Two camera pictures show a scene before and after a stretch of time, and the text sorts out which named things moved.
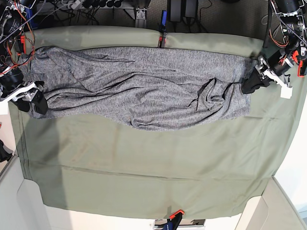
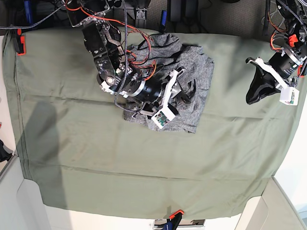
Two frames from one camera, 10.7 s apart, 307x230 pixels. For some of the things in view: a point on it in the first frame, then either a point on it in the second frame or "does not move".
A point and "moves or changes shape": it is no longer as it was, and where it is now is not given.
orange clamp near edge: (173, 221) does not move
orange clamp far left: (23, 40) does not move
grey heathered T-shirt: (148, 88) moves or changes shape
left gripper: (13, 87) → (148, 90)
